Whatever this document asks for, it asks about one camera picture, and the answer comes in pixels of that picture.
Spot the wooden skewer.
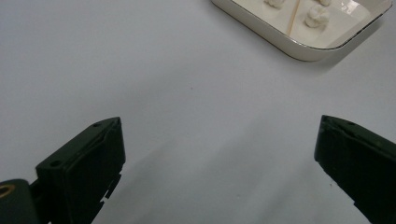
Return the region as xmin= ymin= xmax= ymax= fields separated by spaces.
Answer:
xmin=286 ymin=0 xmax=302 ymax=36

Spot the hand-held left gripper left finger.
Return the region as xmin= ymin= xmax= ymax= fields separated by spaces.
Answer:
xmin=31 ymin=117 xmax=127 ymax=224

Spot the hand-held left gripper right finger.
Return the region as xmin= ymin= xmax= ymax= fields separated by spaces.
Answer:
xmin=314 ymin=114 xmax=396 ymax=224

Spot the white rectangular tray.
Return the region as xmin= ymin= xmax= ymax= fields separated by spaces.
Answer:
xmin=210 ymin=0 xmax=394 ymax=63

